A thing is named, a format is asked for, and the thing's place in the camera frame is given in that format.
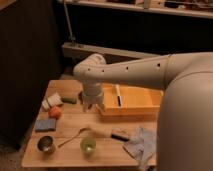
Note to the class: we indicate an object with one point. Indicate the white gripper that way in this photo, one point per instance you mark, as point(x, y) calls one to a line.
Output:
point(92, 94)

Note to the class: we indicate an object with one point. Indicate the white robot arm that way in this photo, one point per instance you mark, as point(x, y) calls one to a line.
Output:
point(185, 119)

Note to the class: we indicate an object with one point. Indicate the yellow plastic tray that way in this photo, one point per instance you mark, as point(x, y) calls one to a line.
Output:
point(135, 101)

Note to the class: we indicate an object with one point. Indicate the dark grape bunch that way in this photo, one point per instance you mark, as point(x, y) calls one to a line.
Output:
point(80, 98)

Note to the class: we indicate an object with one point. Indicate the white dish brush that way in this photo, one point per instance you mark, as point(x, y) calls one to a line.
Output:
point(118, 95)

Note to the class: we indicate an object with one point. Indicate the orange fruit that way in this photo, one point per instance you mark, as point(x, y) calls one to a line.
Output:
point(55, 112)

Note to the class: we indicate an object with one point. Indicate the grey metal beam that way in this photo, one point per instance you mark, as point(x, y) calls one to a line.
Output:
point(79, 52)

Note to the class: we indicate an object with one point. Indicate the green plastic cup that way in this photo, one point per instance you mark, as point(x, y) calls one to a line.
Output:
point(88, 145)

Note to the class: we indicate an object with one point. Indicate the metal pole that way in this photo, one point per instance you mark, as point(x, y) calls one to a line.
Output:
point(71, 37)

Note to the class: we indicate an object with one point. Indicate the blue sponge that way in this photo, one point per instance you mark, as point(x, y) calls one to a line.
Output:
point(45, 125)

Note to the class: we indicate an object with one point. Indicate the metal cup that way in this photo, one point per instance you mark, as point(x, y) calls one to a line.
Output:
point(46, 144)

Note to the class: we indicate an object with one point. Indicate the grey cloth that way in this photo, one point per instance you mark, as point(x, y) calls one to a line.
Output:
point(141, 146)

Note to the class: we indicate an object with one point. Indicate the black handled brush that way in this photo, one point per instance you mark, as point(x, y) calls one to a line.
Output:
point(114, 133)

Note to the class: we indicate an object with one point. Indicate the wall shelf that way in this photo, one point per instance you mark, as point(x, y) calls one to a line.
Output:
point(144, 8)

